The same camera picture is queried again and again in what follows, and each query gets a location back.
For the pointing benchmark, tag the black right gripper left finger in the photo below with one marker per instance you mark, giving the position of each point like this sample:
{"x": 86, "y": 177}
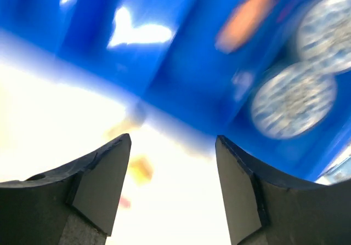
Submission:
{"x": 75, "y": 203}

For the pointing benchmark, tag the blue jar patterned lid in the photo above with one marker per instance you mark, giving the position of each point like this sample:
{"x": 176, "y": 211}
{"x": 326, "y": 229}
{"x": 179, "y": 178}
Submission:
{"x": 323, "y": 36}

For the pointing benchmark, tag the pink clear case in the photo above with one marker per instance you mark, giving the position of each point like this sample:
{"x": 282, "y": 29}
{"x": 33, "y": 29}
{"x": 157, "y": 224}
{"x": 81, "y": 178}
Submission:
{"x": 124, "y": 202}

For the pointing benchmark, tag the blue jar sideways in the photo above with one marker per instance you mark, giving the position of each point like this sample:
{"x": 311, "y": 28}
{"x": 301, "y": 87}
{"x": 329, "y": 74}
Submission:
{"x": 293, "y": 101}

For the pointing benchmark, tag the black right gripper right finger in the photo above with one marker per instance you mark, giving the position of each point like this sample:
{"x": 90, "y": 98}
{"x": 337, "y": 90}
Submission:
{"x": 264, "y": 205}

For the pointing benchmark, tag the yellow eraser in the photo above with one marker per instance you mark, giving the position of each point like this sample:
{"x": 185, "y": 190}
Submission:
{"x": 141, "y": 170}

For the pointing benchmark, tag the blue compartment tray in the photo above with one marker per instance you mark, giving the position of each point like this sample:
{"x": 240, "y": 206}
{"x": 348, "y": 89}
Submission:
{"x": 164, "y": 52}

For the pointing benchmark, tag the orange clear case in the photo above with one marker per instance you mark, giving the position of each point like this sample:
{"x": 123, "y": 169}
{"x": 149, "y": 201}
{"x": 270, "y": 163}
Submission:
{"x": 242, "y": 24}

